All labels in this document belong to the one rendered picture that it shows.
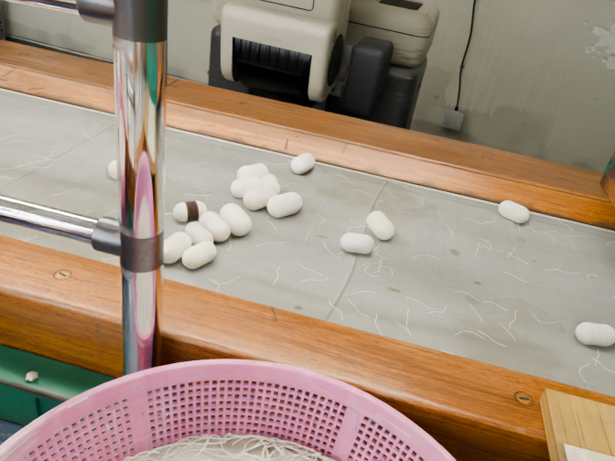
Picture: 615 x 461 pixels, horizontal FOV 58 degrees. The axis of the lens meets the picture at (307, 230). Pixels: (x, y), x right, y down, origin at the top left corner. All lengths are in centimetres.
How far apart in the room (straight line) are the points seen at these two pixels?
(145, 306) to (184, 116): 42
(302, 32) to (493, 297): 72
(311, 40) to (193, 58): 181
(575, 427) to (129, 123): 29
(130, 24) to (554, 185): 55
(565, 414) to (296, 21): 89
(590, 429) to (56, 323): 34
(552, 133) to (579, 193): 193
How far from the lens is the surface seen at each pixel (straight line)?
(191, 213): 51
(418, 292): 48
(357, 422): 35
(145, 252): 30
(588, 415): 38
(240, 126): 69
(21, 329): 43
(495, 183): 68
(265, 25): 112
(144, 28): 25
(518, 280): 55
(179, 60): 291
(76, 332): 40
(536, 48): 254
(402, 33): 136
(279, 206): 53
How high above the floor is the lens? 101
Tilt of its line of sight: 31 degrees down
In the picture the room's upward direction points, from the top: 10 degrees clockwise
